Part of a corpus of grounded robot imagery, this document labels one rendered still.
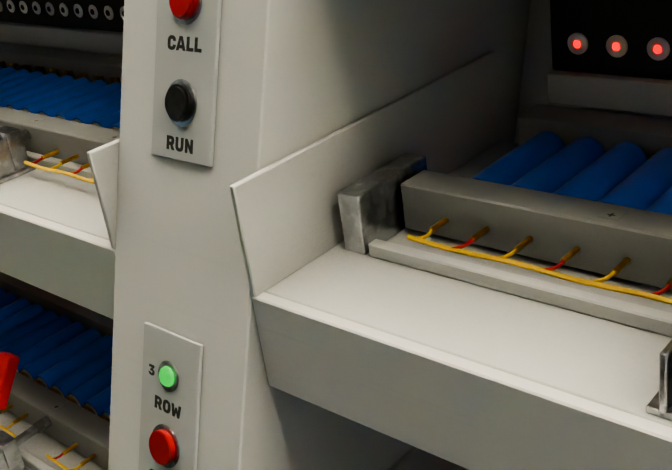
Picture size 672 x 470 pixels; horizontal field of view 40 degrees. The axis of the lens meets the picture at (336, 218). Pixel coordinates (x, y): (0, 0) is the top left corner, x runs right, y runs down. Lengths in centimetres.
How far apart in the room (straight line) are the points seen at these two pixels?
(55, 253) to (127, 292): 7
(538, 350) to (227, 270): 14
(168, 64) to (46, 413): 32
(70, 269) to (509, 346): 26
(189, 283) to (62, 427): 26
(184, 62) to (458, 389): 18
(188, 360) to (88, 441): 22
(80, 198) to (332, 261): 18
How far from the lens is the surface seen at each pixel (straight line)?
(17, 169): 59
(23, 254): 54
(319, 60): 39
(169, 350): 43
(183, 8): 40
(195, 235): 41
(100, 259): 47
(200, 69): 39
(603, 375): 32
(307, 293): 38
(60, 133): 57
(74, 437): 64
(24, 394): 69
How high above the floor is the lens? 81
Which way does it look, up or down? 11 degrees down
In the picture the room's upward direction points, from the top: 5 degrees clockwise
